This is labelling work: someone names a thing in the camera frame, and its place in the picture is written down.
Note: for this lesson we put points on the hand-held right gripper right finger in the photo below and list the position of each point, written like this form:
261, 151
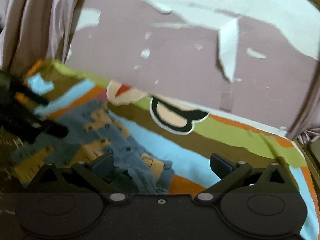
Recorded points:
218, 166

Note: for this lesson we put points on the mauve curtain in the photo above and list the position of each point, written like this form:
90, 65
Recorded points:
37, 22
306, 110

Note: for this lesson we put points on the colourful printed bed sheet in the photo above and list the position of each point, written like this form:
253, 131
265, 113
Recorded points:
225, 140

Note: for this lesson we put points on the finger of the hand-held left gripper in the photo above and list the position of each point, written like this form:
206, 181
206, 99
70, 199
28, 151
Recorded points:
56, 130
37, 97

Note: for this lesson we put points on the tape strip on wall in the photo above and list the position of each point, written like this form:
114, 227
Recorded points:
227, 97

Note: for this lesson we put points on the dark bed frame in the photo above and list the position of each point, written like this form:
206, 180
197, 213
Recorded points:
311, 160

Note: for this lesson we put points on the blue printed pants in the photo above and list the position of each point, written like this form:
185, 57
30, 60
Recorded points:
120, 140

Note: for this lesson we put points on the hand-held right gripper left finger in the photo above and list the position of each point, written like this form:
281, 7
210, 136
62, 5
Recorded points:
102, 164

